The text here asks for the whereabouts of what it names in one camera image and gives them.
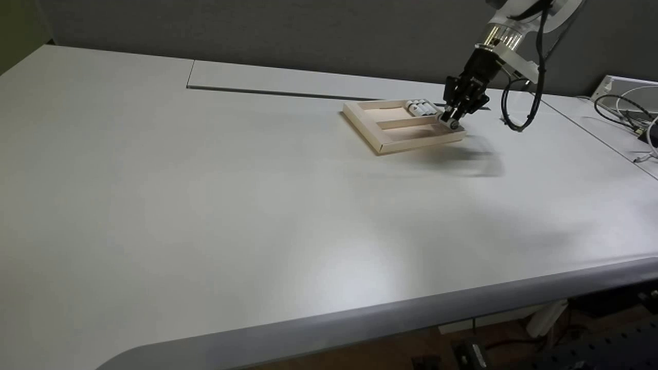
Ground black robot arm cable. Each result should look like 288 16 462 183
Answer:
499 0 554 133

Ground black perforated board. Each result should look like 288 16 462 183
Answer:
531 309 658 370

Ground small black floor adapter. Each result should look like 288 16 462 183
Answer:
449 336 489 370

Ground dark tangled desk cables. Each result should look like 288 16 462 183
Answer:
591 89 658 164

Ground white power strip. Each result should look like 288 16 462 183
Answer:
436 296 571 338

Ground white bottle blue bands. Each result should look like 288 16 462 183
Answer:
405 98 448 121

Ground white box device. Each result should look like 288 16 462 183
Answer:
590 71 658 106

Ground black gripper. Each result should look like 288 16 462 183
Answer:
440 42 508 131

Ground wooden compartment tray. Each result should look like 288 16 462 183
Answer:
338 97 468 155

